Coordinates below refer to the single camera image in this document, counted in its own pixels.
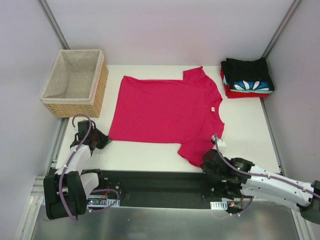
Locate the left aluminium frame post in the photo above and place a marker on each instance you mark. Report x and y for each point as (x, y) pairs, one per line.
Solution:
(53, 23)

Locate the aluminium frame post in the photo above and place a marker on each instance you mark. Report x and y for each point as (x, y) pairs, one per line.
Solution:
(53, 23)
(281, 27)

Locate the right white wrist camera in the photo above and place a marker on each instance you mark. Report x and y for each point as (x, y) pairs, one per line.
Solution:
(218, 142)

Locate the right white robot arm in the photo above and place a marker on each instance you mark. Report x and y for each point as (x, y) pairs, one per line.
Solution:
(237, 177)

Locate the wicker basket with liner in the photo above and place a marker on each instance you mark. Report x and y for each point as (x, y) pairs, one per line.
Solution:
(76, 83)

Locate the red t shirt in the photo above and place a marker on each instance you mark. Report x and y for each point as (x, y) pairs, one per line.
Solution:
(237, 95)

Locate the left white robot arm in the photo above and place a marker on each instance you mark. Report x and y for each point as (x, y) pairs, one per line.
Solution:
(66, 191)

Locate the pink t shirt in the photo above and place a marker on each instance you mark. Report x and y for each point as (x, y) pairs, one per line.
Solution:
(170, 111)

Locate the right aluminium frame post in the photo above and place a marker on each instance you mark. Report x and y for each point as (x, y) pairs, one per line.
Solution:
(281, 27)

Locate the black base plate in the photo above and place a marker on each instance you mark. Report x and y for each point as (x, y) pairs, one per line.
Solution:
(147, 189)

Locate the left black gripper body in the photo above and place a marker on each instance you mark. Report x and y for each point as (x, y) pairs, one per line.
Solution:
(98, 138)

